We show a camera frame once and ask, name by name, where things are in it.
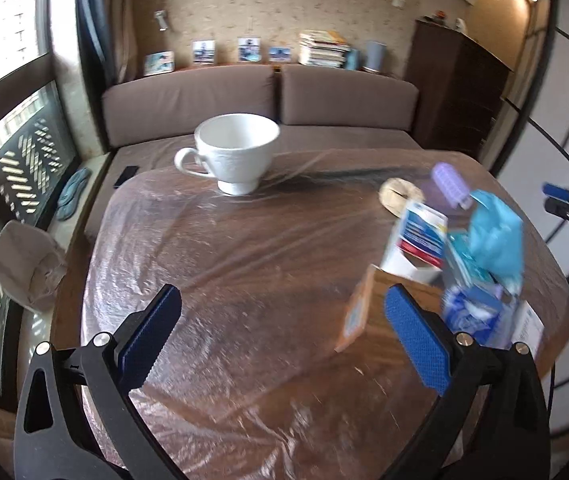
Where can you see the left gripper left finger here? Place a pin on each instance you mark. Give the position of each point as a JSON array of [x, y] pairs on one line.
[[53, 438]]

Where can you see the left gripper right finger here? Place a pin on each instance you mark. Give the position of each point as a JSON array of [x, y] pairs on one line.
[[490, 419]]

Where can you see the teal wrapper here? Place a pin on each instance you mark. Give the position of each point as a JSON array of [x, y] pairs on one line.
[[496, 237]]

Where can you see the blue tissue pack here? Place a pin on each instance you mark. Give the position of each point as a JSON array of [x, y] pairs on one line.
[[474, 302]]

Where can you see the small brown cardboard box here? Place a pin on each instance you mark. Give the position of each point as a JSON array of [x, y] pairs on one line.
[[366, 330]]

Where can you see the white blue naproxen box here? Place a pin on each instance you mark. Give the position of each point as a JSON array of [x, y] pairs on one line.
[[416, 247]]

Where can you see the purple hair roller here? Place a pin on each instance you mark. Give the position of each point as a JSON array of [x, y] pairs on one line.
[[452, 185]]

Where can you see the grey chair back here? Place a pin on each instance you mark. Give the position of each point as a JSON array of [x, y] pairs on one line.
[[32, 266]]

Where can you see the dark wooden cabinet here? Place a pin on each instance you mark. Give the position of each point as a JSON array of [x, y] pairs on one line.
[[460, 86]]

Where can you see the teal slippers on sill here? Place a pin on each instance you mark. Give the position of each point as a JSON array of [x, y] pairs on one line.
[[69, 198]]

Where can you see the black phone on sofa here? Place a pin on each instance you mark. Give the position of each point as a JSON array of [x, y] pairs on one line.
[[128, 173]]

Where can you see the grey cylinder speaker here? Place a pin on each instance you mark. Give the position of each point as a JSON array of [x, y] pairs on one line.
[[375, 53]]

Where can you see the teal cup on shelf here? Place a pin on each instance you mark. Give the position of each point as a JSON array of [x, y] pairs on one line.
[[352, 60]]

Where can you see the brown sofa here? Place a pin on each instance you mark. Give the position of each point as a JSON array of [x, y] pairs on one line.
[[149, 120]]

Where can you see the stack of books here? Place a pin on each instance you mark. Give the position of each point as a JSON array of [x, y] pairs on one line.
[[322, 48]]

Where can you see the white ceramic teacup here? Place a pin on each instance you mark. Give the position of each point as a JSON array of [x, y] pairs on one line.
[[235, 150]]

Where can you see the photo frame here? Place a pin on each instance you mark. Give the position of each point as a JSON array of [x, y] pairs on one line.
[[159, 63], [204, 52], [278, 55], [249, 50]]

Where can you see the leftmost photo frame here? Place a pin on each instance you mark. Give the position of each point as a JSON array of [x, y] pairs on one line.
[[159, 63]]

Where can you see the chrome wall hook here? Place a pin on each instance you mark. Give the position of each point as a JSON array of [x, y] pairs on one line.
[[160, 17]]

